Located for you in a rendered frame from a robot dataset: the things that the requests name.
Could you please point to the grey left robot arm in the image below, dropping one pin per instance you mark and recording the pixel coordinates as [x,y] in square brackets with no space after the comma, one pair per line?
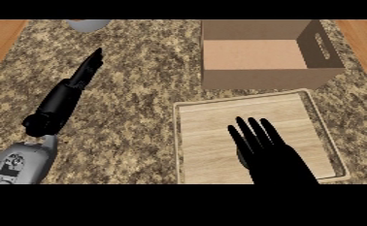
[25,165]

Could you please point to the brown cardboard box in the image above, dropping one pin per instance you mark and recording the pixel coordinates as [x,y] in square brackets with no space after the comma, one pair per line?
[266,55]

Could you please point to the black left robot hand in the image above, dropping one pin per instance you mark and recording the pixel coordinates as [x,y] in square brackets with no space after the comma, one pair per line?
[59,102]

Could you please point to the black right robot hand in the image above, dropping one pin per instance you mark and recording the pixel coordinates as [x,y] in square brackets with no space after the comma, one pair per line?
[274,158]

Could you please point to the grey rounded object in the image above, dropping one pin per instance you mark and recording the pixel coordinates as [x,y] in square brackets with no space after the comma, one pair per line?
[86,24]

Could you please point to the pale wooden tray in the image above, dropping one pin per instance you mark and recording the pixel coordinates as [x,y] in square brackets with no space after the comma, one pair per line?
[215,139]

